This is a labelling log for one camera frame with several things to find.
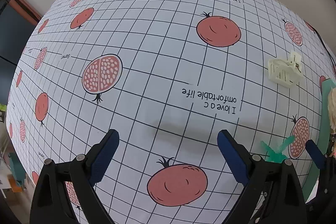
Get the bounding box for pomegranate grid tablecloth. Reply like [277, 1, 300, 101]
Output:
[6, 0, 335, 223]

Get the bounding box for clear bag with green print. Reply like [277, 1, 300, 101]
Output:
[260, 136, 295, 163]

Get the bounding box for cream plastic hair claw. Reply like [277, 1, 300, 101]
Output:
[268, 51, 303, 88]

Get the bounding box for beige fluffy scrunchie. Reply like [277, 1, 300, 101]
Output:
[327, 88, 336, 134]

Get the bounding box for white tray with green rim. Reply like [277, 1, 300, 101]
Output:
[302, 79, 335, 201]

